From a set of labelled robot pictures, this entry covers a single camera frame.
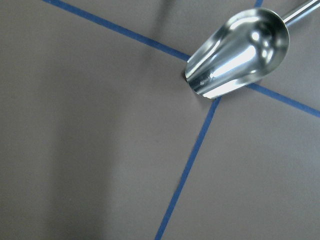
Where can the metal scoop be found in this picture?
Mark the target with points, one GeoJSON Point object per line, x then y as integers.
{"type": "Point", "coordinates": [246, 48]}

